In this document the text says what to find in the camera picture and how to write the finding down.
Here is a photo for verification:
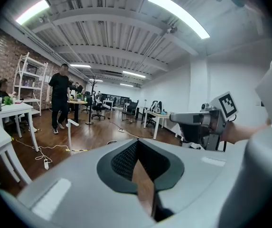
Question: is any person's grey shirt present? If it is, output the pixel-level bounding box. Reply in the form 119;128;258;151
218;32;272;228

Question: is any black coat rack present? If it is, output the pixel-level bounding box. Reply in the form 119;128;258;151
85;75;99;125

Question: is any white and black harness device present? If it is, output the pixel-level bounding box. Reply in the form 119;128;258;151
149;100;163;114

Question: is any light wooden desk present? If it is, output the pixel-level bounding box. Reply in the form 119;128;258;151
143;109;172;140

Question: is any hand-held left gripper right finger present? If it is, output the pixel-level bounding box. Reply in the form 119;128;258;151
137;138;244;228

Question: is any green leafy plant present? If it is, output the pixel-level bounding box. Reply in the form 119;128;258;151
2;95;15;105

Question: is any black office chair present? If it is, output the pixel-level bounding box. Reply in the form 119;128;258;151
91;95;106;121

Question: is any ceiling air conditioner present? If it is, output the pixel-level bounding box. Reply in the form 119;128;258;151
102;71;123;78

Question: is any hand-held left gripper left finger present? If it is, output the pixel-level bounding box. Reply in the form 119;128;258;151
0;138;157;228

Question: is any black floor cable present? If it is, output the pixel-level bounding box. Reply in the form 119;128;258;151
106;119;122;130

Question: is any white power cable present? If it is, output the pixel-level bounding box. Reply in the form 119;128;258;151
123;130;152;140
11;136;66;164

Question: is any black visitor chair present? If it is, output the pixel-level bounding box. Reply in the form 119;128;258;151
122;100;139;123

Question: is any round wooden table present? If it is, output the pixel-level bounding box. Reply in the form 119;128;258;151
68;99;88;124

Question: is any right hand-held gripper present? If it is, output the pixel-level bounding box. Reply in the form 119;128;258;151
169;91;239;152

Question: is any person's right forearm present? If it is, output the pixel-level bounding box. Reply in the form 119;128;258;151
220;121;272;145

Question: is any white desk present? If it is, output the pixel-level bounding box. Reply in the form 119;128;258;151
102;99;114;112

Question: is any white shelf unit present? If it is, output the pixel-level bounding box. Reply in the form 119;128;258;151
12;52;48;116

